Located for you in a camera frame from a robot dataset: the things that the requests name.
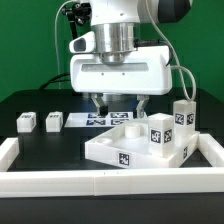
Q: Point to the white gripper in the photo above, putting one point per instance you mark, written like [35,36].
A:
[145,71]

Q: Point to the white square table top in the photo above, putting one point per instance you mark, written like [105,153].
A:
[126,146]

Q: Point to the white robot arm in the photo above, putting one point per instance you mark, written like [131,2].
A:
[110,59]

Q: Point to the white sheet with tags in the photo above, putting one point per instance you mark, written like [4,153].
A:
[94,120]

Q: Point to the white U-shaped fence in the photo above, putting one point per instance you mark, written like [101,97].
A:
[102,182]

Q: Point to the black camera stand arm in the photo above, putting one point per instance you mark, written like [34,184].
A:
[78,15]

